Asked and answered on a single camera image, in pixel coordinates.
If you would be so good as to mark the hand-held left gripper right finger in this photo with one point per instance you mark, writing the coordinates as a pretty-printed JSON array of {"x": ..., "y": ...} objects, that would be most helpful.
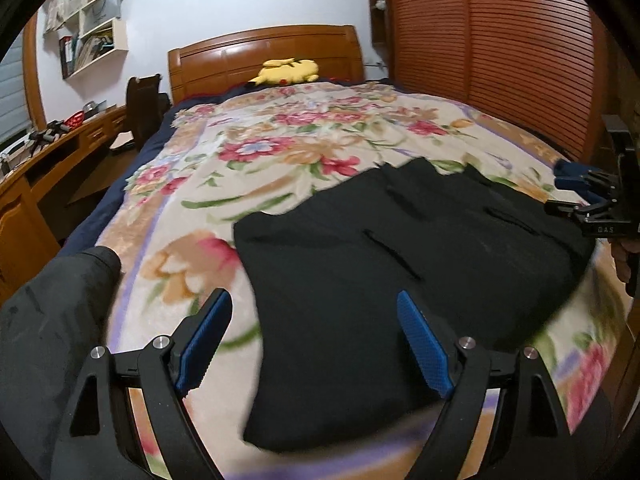
[{"x": 425, "y": 345}]

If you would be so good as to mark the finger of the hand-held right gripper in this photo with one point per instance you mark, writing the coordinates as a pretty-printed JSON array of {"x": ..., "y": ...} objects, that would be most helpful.
[
  {"x": 572, "y": 176},
  {"x": 565, "y": 208}
]

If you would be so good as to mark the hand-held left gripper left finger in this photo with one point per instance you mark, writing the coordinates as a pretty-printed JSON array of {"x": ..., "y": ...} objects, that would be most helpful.
[{"x": 205, "y": 340}]

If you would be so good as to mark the black coat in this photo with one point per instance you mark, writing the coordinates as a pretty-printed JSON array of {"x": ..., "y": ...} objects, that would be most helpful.
[{"x": 350, "y": 285}]

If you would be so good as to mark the person's right hand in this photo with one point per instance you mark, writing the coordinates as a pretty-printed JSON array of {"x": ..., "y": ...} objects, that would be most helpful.
[{"x": 625, "y": 265}]

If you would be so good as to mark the wooden louvered wardrobe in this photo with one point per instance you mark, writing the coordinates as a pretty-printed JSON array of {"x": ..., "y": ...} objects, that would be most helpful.
[{"x": 500, "y": 60}]

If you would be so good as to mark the dark grey garment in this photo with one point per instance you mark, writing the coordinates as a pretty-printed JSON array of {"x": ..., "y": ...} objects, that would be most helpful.
[{"x": 50, "y": 320}]

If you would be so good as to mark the floral blanket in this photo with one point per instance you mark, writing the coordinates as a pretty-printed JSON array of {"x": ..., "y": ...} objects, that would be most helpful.
[{"x": 280, "y": 160}]

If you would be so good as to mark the long wooden desk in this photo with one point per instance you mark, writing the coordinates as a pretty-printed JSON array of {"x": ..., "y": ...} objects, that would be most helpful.
[{"x": 20, "y": 210}]

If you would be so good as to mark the dark chair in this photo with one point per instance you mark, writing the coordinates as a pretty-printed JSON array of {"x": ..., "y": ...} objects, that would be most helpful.
[{"x": 145, "y": 105}]

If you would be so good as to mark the yellow plush toy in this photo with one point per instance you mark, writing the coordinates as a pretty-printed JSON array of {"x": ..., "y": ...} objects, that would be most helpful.
[{"x": 287, "y": 71}]

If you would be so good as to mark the wooden bed headboard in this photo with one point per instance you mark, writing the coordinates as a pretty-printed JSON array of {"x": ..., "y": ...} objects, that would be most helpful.
[{"x": 225, "y": 55}]

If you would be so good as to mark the grey window blind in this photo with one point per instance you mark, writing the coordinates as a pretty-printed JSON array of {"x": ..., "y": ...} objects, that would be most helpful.
[{"x": 12, "y": 95}]

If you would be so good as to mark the wooden window frame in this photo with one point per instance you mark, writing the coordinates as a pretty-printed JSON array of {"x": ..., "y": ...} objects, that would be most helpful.
[{"x": 34, "y": 85}]

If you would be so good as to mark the white wall shelf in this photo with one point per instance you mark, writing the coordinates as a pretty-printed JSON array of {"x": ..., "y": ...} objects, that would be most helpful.
[{"x": 95, "y": 25}]

